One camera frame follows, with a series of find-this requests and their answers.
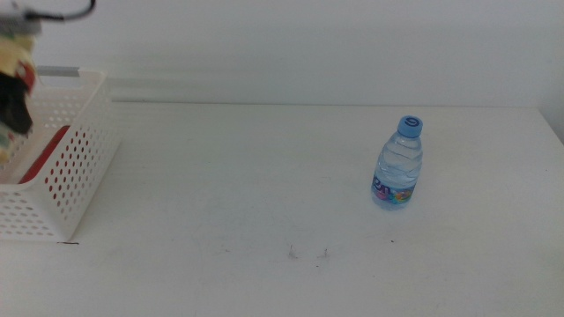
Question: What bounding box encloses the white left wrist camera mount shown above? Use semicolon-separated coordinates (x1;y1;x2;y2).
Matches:
0;7;43;37

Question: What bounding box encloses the red soda can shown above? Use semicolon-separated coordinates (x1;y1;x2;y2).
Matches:
18;124;71;186

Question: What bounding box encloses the yellow tea bottle white cap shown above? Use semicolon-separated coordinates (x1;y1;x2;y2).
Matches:
0;34;40;166

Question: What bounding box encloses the white perforated plastic basket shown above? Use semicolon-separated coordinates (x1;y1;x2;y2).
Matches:
0;65;122;243

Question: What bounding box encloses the small water bottle blue cap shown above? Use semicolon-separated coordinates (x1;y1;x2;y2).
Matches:
370;114;425;211

